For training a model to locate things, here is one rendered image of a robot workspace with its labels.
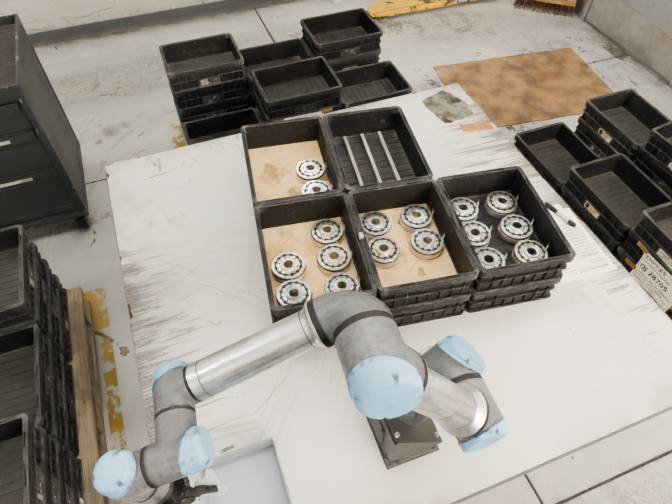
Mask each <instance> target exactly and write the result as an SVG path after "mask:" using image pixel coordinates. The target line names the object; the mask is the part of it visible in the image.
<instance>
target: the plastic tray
mask: <svg viewBox="0 0 672 504"><path fill-rule="evenodd" d="M207 468H211V469H213V471H214V472H215V474H216V476H217V478H218V480H219V482H220V483H221V484H222V485H227V486H229V488H230V490H229V491H228V492H227V493H226V494H225V495H223V496H216V497H209V498H206V499H204V501H205V504H293V502H292V499H291V496H290V492H289V489H288V485H287V482H286V478H285V475H284V472H283V468H282V465H281V461H280V458H279V454H278V451H277V448H276V444H275V441H274V437H271V438H268V439H265V440H262V441H259V442H256V443H254V444H251V445H248V446H245V447H242V448H240V449H237V450H234V451H231V452H228V453H226V454H223V455H220V456H217V457H214V460H213V462H212V464H211V465H210V466H209V467H207ZM207 468H205V469H207ZM205 469H203V470H201V471H199V476H200V479H203V477H204V472H205Z"/></svg>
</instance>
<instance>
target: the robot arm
mask: <svg viewBox="0 0 672 504"><path fill-rule="evenodd" d="M334 345H335V348H336V351H337V354H338V357H339V360H340V363H341V366H342V369H343V372H344V375H345V378H346V381H347V387H348V391H349V394H350V396H351V398H352V400H353V401H354V404H355V406H356V408H357V409H358V410H359V412H360V413H362V414H363V415H365V416H367V417H369V418H373V419H383V418H385V417H386V418H387V419H391V418H395V417H398V418H399V419H400V420H401V421H403V422H404V423H406V424H408V425H410V426H418V425H419V424H421V423H422V422H424V421H425V420H426V419H427V418H428V417H429V418H431V419H433V420H436V421H438V422H439V424H440V425H441V427H442V428H443V429H444V430H445V431H446V432H447V433H448V434H450V435H452V436H454V437H456V439H457V441H458V446H460V448H461V450H462V451H463V452H464V453H472V452H476V451H479V450H481V449H484V448H486V447H488V446H490V445H492V444H494V443H496V442H498V441H499V440H501V439H502V438H504V437H505V436H506V435H507V434H508V431H509V427H508V425H507V423H506V421H505V420H506V419H505V417H503V415H502V413H501V411H500V409H499V407H498V405H497V404H496V402H495V400H494V398H493V396H492V394H491V392H490V390H489V388H488V386H487V385H486V383H485V381H484V379H483V377H482V376H481V373H483V372H484V371H485V369H486V364H485V362H484V360H483V358H482V357H481V355H480V354H479V353H478V351H477V350H476V349H475V348H474V347H473V346H472V345H471V344H470V343H468V342H467V341H466V340H465V339H463V338H461V337H460V336H457V335H448V336H446V337H445V338H443V339H442V340H441V341H438V342H437V343H436V344H435V345H434V346H432V347H431V348H430V349H428V350H427V351H426V352H424V353H423V354H422V355H421V354H420V353H418V352H417V351H416V350H414V349H413V348H411V347H409V346H408V345H406V343H405V342H404V341H403V339H402V336H401V334H400V332H399V329H398V327H397V325H396V323H395V320H394V318H393V315H392V313H391V311H390V309H389V308H388V307H387V306H386V305H385V303H384V302H382V301H381V300H380V299H378V298H377V297H375V296H373V295H371V294H368V293H365V292H360V291H353V290H343V291H335V292H329V293H326V294H323V295H320V296H317V297H315V298H313V299H311V300H309V301H307V302H305V305H304V307H303V309H302V310H301V311H299V312H296V313H294V314H292V315H290V316H288V317H286V318H284V319H282V320H280V321H278V322H276V323H274V324H272V325H269V326H267V327H265V328H263V329H261V330H259V331H257V332H255V333H253V334H251V335H249V336H247V337H245V338H242V339H240V340H238V341H236V342H234V343H232V344H230V345H228V346H226V347H224V348H222V349H220V350H218V351H216V352H213V353H211V354H209V355H207V356H205V357H203V358H201V359H199V360H197V361H195V362H193V363H191V364H188V363H187V362H185V361H182V360H172V361H171V362H168V361H166V362H163V363H161V364H160V365H158V366H157V367H156V368H155V370H154V372H153V385H152V395H153V404H154V425H155V442H154V443H152V444H149V445H147V446H144V447H142V448H139V449H137V450H134V451H132V452H129V451H127V450H120V449H115V450H111V451H109V452H107V453H105V454H104V455H103V456H102V457H101V458H100V459H99V460H98V462H97V463H96V465H95V467H94V470H93V475H92V481H93V485H94V488H95V489H96V491H97V492H99V493H100V494H102V495H105V496H107V497H108V498H110V499H119V500H123V501H127V502H131V503H135V504H191V503H193V502H194V501H195V500H196V498H198V497H199V499H200V500H202V499H206V498H209V497H216V496H223V495H225V494H226V493H227V492H228V491H229V490H230V488H229V486H227V485H222V484H221V483H220V482H219V480H218V478H217V476H216V474H215V472H214V471H213V469H211V468H207V467H209V466H210V465H211V464H212V462H213V460H214V454H215V452H214V445H213V443H212V438H211V435H210V433H209V432H208V430H207V429H206V428H205V427H204V426H201V425H199V426H197V418H196V409H195V405H196V404H198V403H200V402H202V401H204V400H206V399H208V398H211V397H213V396H215V395H217V394H219V393H221V392H223V391H225V390H227V389H230V388H232V387H234V386H236V385H238V384H240V383H242V382H244V381H247V380H249V379H251V378H253V377H255V376H257V375H259V374H261V373H263V372H266V371H268V370H270V369H272V368H274V367H276V366H278V365H280V364H283V363H285V362H287V361H289V360H291V359H293V358H295V357H297V356H299V355H302V354H304V353H306V352H308V351H310V350H312V349H314V348H316V347H319V346H321V347H324V348H326V349H327V348H330V347H332V346H334ZM205 468H207V469H205ZM203 469H205V472H204V477H203V479H199V480H197V481H196V482H195V485H194V486H195V487H190V481H189V476H192V475H193V474H194V473H196V472H198V471H201V470H203Z"/></svg>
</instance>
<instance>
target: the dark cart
mask: <svg viewBox="0 0 672 504"><path fill-rule="evenodd" d="M87 215H89V211H88V202H87V194H86V186H85V178H84V171H83V163H82V155H81V147H80V142H79V140H78V138H77V136H76V134H75V132H74V130H73V128H72V126H71V124H70V122H69V120H68V118H67V116H66V114H65V111H64V109H63V107H62V105H61V103H60V101H59V99H58V97H57V95H56V93H55V91H54V89H53V87H52V85H51V82H50V80H49V78H48V76H47V74H46V72H45V70H44V68H43V66H42V64H41V62H40V60H39V58H38V56H37V53H36V51H35V49H34V47H33V45H32V43H31V41H30V39H29V37H28V35H27V33H26V31H25V29H24V27H23V24H22V23H21V20H20V18H19V16H18V14H12V15H6V16H0V229H2V228H6V227H10V226H14V225H22V226H23V228H24V229H25V231H27V230H31V229H35V228H39V227H43V226H47V225H51V224H55V223H59V222H63V221H67V220H71V219H75V218H77V220H78V222H79V223H80V224H81V226H82V228H83V229H84V228H87V227H89V224H88V221H87V217H86V216H87Z"/></svg>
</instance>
